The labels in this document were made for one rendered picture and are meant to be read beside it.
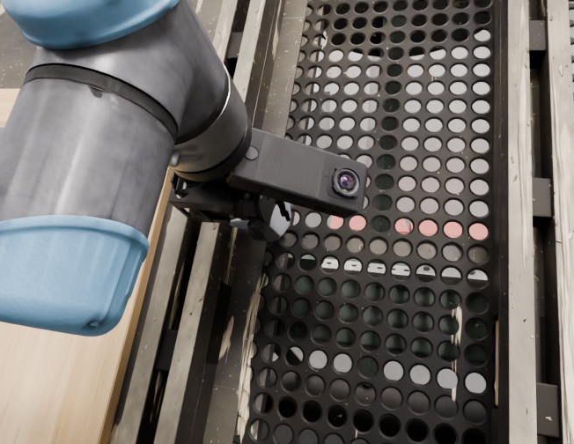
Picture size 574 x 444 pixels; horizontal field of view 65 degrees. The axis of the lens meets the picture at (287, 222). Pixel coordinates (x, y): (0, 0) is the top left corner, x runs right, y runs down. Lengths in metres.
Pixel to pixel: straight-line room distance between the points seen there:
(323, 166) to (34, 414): 0.43
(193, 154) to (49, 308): 0.15
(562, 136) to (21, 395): 0.64
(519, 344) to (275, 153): 0.26
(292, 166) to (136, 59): 0.17
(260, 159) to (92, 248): 0.18
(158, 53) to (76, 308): 0.12
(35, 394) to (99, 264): 0.43
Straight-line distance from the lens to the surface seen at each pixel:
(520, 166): 0.48
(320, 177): 0.37
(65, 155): 0.21
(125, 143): 0.21
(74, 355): 0.60
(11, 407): 0.64
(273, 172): 0.35
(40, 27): 0.23
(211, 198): 0.39
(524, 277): 0.45
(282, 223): 0.47
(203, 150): 0.30
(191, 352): 0.46
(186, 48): 0.25
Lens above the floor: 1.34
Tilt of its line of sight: 15 degrees down
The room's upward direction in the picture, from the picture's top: straight up
